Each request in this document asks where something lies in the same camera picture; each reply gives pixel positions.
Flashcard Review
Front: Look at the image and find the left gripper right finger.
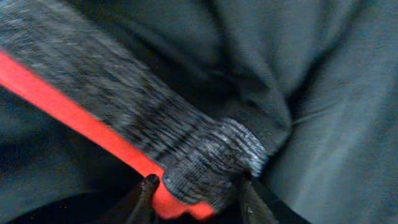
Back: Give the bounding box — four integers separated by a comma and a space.
239, 179, 279, 224

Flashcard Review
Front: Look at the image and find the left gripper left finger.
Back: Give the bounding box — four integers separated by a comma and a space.
93, 174, 160, 224

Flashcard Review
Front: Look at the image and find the black leggings grey red waistband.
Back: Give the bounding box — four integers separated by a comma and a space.
1, 1, 397, 223

